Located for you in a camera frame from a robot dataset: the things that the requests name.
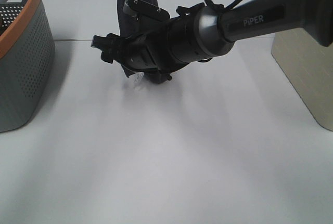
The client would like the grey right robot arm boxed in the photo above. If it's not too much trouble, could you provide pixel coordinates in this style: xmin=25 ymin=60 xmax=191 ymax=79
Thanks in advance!
xmin=91 ymin=0 xmax=332 ymax=75

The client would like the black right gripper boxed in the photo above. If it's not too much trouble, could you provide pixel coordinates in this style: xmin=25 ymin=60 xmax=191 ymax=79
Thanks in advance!
xmin=91 ymin=28 xmax=172 ymax=72

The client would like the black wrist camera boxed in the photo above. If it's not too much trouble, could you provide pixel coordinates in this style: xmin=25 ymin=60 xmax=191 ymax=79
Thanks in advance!
xmin=123 ymin=0 xmax=170 ymax=22

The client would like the beige basket grey rim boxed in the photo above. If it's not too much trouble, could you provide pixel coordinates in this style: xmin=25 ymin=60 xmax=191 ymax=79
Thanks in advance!
xmin=270 ymin=0 xmax=333 ymax=132

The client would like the grey perforated basket orange rim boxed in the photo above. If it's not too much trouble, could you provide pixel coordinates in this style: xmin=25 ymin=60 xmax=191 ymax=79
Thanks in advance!
xmin=1 ymin=0 xmax=55 ymax=132

